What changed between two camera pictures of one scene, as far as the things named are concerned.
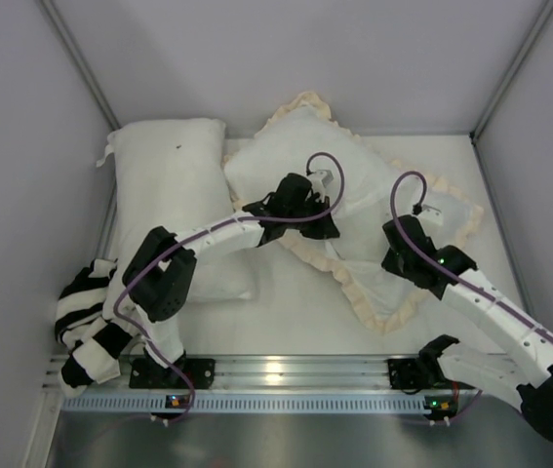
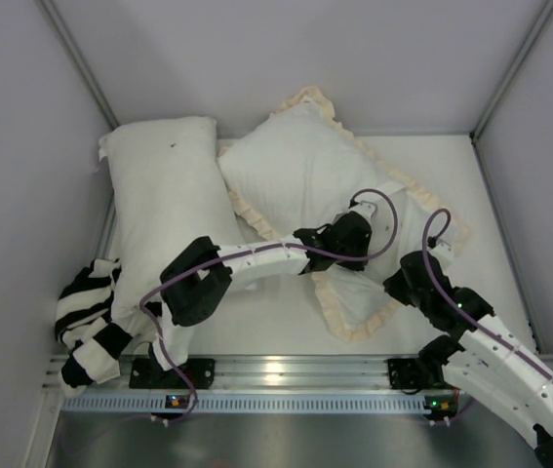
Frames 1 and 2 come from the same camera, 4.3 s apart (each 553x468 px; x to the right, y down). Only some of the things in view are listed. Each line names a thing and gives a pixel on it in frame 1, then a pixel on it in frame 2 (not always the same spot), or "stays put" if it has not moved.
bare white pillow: [174, 175] stays put
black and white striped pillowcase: [98, 341] stays put
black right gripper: [404, 258] → [417, 271]
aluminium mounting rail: [258, 374] stays put
